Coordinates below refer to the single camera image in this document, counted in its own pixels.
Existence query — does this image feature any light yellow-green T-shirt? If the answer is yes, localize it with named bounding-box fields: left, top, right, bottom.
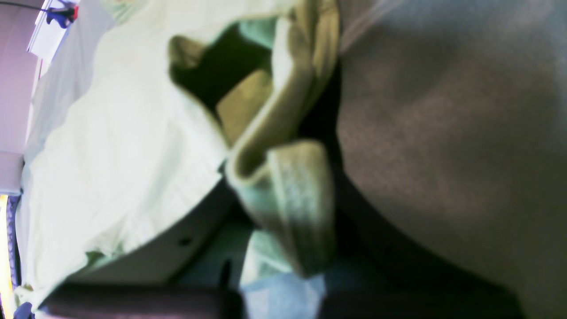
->
left=14, top=0, right=340, bottom=307

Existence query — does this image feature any blue clamp at centre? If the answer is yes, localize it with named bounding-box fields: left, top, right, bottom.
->
left=45, top=4, right=79, bottom=30

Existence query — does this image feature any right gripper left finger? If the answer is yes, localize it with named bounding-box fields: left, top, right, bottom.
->
left=39, top=179, right=249, bottom=319

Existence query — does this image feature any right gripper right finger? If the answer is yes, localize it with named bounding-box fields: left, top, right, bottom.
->
left=317, top=169, right=524, bottom=319

